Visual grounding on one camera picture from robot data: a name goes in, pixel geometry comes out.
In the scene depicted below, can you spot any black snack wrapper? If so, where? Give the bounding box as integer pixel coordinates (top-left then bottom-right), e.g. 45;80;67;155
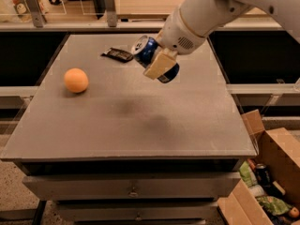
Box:
101;48;133;63

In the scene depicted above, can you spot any white orange bag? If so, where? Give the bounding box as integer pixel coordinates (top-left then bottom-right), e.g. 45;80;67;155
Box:
0;0;50;23

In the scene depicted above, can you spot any left metal bracket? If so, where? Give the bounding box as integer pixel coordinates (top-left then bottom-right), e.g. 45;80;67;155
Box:
25;0;46;28

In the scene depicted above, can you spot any brown cardboard box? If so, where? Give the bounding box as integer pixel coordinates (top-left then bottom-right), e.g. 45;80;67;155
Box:
217;110;300;225

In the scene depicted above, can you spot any grey drawer cabinet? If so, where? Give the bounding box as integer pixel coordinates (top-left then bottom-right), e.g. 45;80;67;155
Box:
1;34;256;225

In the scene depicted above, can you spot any upper grey drawer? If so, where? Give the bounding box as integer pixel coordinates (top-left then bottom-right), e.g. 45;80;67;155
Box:
22;172;240;201

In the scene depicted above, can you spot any grey drawer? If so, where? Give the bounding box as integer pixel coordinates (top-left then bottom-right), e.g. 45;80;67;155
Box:
57;201;218;221
22;172;240;201

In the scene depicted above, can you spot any light wooden desk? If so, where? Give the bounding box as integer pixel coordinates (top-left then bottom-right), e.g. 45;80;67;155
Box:
116;0;270;20

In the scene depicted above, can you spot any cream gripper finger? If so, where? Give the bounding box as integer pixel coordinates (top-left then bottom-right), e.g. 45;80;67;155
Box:
143;49;178;80

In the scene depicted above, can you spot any lower grey drawer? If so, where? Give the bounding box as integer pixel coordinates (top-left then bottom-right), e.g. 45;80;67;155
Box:
57;201;218;221

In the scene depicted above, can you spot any blue pepsi can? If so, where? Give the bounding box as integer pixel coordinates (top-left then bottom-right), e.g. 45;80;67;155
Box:
131;35;180;83

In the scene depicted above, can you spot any metal bracket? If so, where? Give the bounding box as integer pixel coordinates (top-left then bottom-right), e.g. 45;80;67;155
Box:
104;0;118;27
25;0;46;28

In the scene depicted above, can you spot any orange fruit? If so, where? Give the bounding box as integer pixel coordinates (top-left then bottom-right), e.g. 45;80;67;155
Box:
64;68;89;93

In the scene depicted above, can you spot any green snack bag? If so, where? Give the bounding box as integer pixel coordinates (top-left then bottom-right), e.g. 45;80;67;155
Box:
257;196;293;216

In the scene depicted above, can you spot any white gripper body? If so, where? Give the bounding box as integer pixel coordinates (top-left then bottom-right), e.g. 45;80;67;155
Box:
156;8;206;55

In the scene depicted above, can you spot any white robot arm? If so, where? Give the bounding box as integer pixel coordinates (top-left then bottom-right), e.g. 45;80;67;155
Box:
144;0;300;80

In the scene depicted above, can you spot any dark can in box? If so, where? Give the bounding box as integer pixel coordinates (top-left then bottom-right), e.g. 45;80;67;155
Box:
255;163;271;187

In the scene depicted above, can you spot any middle metal bracket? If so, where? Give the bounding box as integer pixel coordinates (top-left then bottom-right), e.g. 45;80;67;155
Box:
104;0;118;27

